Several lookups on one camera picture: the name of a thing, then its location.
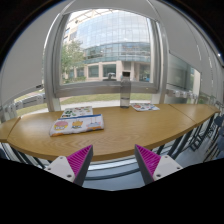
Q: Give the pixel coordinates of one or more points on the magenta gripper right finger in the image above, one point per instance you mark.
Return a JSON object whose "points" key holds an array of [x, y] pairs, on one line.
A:
{"points": [[153, 166]]}

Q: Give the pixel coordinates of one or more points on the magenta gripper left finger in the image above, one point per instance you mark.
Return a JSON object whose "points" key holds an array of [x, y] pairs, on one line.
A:
{"points": [[74, 167]]}

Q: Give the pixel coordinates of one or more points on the folded colourful printed towel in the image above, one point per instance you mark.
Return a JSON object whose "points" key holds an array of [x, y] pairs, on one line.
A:
{"points": [[75, 125]]}

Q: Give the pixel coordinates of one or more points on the wooden curved table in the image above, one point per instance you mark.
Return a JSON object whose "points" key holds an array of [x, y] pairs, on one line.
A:
{"points": [[123, 129]]}

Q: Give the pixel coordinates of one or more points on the colourful sticker sheet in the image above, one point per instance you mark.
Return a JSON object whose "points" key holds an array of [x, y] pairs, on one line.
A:
{"points": [[77, 112]]}

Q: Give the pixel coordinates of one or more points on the small printed paper sheet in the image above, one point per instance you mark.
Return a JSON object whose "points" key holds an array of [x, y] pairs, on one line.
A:
{"points": [[144, 107]]}

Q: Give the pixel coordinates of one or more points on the blue chair at right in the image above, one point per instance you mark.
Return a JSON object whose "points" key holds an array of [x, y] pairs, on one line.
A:
{"points": [[219, 132]]}

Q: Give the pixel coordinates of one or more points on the clear water bottle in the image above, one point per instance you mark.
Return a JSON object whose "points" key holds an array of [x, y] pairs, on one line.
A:
{"points": [[125, 90]]}

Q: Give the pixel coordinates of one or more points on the white window frame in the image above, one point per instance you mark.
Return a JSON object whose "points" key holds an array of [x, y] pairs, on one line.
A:
{"points": [[92, 43]]}

